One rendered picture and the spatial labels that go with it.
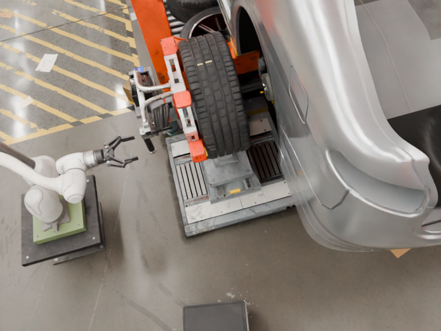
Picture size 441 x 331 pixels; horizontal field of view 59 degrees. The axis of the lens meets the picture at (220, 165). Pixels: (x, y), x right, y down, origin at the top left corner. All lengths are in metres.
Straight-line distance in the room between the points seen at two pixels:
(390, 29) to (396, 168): 1.28
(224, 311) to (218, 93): 1.15
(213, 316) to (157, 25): 1.61
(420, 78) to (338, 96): 1.12
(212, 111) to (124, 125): 1.54
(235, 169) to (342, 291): 1.02
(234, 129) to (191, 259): 1.08
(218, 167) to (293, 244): 0.72
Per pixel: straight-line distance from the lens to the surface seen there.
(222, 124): 1.89
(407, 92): 2.18
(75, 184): 2.05
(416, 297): 2.74
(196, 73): 1.88
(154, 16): 2.27
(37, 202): 2.46
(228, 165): 2.65
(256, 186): 2.63
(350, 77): 1.17
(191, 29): 3.11
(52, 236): 2.64
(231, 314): 2.23
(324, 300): 2.60
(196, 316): 2.25
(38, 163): 2.55
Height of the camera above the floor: 2.54
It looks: 60 degrees down
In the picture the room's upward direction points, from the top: 12 degrees counter-clockwise
